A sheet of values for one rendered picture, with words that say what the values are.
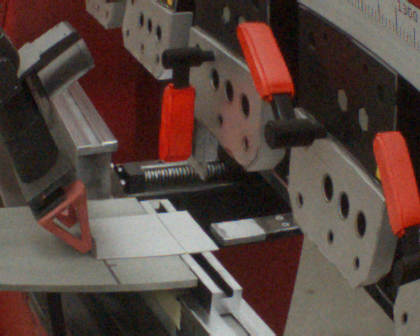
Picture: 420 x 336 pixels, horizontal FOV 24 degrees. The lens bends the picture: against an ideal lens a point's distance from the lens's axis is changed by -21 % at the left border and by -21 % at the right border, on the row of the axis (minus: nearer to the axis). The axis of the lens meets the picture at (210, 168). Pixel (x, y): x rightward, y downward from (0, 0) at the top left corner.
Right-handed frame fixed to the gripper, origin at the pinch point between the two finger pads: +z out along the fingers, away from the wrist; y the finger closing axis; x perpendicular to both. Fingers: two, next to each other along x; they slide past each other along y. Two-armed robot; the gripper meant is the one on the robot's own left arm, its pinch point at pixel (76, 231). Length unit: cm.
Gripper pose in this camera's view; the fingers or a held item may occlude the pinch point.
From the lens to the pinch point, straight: 111.5
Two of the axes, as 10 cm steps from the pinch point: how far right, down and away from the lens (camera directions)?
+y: -3.7, -4.1, 8.3
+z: 4.1, 7.4, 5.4
